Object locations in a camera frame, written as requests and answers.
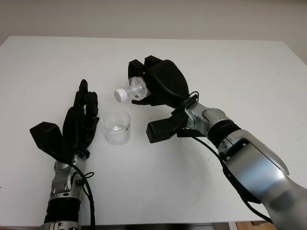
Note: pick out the clear plastic water bottle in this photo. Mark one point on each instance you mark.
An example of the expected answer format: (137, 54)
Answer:
(134, 87)

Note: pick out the clear glass cup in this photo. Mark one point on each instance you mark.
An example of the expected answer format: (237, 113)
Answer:
(116, 130)

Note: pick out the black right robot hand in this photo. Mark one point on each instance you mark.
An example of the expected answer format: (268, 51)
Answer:
(168, 79)

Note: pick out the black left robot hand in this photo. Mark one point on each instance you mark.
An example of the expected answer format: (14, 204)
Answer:
(76, 124)

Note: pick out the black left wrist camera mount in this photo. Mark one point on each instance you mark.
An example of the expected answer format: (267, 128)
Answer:
(48, 136)

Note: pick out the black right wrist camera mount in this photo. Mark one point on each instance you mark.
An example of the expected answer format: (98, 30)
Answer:
(163, 128)

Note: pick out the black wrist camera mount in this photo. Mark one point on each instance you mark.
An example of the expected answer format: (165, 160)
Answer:
(48, 136)
(163, 128)

